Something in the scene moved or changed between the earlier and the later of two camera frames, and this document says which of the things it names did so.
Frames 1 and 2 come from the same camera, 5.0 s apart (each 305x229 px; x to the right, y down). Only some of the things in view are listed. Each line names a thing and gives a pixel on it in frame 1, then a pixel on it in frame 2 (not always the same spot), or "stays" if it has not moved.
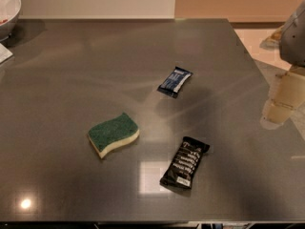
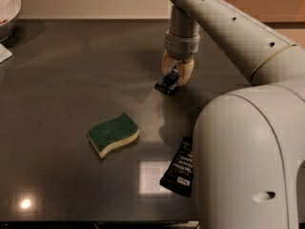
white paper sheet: x=5 y=53 stays
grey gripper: x=294 y=39 → x=181 y=46
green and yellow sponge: x=112 y=133 stays
